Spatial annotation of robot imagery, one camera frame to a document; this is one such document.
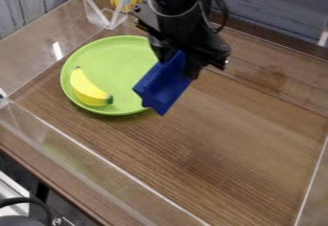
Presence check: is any green plastic plate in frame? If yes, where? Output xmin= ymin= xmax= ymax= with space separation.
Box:
xmin=60 ymin=35 xmax=159 ymax=116

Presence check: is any black cable at corner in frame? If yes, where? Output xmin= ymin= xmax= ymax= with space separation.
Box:
xmin=0 ymin=196 xmax=52 ymax=226

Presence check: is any blue cross-shaped block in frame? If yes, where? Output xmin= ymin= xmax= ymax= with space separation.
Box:
xmin=134 ymin=51 xmax=193 ymax=116

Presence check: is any yellow toy banana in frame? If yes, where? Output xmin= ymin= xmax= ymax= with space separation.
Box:
xmin=70 ymin=66 xmax=114 ymax=106

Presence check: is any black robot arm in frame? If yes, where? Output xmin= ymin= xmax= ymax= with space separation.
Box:
xmin=134 ymin=0 xmax=230 ymax=79

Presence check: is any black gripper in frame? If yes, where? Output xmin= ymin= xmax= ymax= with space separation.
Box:
xmin=132 ymin=0 xmax=230 ymax=80

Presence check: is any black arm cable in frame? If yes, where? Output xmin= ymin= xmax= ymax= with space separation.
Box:
xmin=199 ymin=0 xmax=230 ymax=34

